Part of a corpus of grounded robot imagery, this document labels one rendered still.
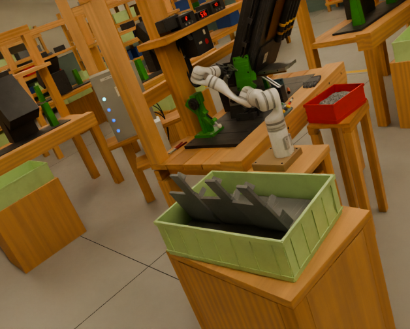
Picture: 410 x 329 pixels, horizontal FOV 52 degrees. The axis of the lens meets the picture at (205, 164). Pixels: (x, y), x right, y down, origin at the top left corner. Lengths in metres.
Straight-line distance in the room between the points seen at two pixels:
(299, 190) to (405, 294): 0.99
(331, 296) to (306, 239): 0.23
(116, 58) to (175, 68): 0.46
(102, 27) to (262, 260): 1.50
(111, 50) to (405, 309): 2.01
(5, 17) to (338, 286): 11.78
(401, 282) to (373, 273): 0.74
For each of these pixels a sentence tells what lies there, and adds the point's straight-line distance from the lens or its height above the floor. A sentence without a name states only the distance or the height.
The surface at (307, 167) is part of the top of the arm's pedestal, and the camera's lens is 1.99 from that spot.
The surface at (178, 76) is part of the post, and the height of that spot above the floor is 1.28.
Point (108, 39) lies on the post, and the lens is 2.39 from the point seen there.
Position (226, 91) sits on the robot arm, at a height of 1.17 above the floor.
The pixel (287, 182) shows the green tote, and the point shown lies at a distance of 1.76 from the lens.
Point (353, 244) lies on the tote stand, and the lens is 1.65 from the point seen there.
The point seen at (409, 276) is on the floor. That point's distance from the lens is 2.60.
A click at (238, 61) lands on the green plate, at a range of 2.71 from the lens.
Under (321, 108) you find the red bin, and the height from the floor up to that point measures 0.90.
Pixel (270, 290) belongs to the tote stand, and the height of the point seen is 0.79.
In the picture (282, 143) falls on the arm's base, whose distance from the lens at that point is 2.03.
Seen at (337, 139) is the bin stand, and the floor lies 0.56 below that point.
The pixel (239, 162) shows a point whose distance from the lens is 2.14.
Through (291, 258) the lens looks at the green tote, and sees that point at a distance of 1.42.
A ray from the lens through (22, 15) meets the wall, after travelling 12.82.
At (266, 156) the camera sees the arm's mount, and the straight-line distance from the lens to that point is 2.12.
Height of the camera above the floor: 1.74
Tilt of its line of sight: 22 degrees down
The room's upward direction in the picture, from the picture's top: 21 degrees counter-clockwise
